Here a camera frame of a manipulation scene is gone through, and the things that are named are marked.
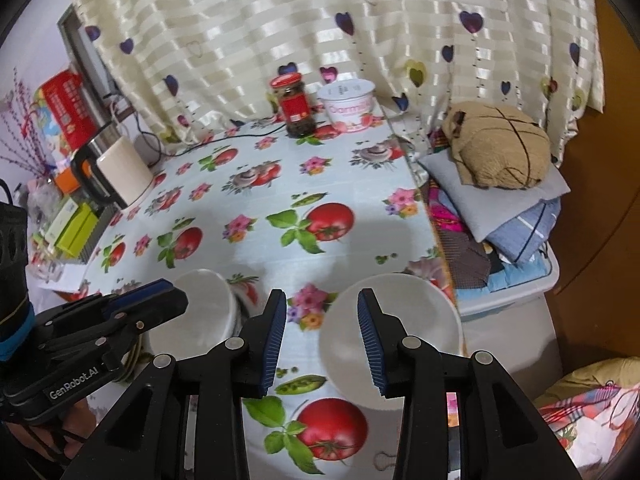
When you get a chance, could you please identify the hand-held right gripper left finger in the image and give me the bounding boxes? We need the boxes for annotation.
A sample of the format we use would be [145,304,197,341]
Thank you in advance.
[60,289,288,480]

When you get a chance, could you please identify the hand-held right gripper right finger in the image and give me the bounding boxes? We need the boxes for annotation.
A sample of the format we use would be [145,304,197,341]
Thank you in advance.
[357,288,583,480]

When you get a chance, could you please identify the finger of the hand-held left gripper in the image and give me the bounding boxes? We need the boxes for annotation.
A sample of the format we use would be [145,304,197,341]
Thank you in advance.
[32,278,190,333]
[36,316,151,378]

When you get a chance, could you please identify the deep white bowl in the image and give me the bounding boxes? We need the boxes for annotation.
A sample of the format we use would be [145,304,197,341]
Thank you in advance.
[145,269,240,361]

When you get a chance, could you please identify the wide white bowl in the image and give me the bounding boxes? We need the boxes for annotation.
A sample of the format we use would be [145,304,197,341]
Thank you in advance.
[320,274,463,411]

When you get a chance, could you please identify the person's left hand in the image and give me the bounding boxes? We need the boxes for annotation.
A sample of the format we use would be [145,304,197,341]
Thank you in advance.
[6,421,85,466]

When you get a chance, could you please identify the zigzag patterned box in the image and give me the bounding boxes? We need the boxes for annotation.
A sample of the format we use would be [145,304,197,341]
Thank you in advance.
[77,207,121,267]

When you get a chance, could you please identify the lime green box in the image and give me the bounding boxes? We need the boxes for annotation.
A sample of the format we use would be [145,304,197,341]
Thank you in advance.
[54,203,98,256]

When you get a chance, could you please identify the slim pale green box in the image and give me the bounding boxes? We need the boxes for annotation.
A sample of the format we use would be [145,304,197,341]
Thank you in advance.
[45,197,81,241]

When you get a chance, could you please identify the white electric kettle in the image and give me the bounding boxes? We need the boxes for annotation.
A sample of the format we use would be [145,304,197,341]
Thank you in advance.
[70,122,155,209]

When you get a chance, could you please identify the white plastic storage bin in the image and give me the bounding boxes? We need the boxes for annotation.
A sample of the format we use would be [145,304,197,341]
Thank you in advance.
[457,245,560,318]

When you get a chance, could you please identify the orange box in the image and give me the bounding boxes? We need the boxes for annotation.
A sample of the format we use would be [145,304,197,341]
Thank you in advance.
[54,167,86,194]

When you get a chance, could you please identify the fruit and flower printed tablecloth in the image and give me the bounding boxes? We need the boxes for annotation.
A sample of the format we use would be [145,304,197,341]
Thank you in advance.
[30,105,461,480]

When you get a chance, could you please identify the grey folded cloth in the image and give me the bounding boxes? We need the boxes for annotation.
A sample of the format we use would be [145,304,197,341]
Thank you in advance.
[417,152,571,243]

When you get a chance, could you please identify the blue striped folded cloth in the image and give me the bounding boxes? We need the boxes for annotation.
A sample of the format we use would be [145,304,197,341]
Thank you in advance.
[487,200,561,263]

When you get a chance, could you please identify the red cardboard box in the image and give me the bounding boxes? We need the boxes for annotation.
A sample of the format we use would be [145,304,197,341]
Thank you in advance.
[35,71,98,153]

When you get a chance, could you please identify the purple flower branches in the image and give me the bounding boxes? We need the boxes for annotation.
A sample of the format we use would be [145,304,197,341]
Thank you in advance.
[0,77,56,181]

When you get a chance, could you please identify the yellow cloth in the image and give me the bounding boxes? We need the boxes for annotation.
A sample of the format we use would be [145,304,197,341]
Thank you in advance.
[532,357,640,411]

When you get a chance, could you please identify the plaid colourful cloth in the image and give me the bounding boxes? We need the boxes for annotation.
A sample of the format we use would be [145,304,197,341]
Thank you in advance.
[537,385,640,476]

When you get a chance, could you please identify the red-lidded glass jar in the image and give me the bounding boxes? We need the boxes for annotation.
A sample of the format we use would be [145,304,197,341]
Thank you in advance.
[270,73,317,138]

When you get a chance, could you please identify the white and pink plastic tub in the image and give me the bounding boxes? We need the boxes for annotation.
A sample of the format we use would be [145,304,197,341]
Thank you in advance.
[318,80,377,135]

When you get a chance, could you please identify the tan knitted sweater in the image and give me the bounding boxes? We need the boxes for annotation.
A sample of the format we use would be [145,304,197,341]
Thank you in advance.
[440,101,551,191]

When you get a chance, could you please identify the wooden cabinet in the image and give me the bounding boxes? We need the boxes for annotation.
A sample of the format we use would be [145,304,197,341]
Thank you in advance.
[545,0,640,371]

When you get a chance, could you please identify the grey framed panel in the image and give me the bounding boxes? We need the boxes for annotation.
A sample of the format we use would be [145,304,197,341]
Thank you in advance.
[56,6,121,111]

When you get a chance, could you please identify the cream curtain with hearts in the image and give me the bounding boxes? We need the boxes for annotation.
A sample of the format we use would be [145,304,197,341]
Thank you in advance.
[65,0,606,171]

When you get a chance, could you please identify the black power cable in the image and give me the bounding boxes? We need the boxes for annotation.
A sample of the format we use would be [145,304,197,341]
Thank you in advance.
[135,110,288,166]

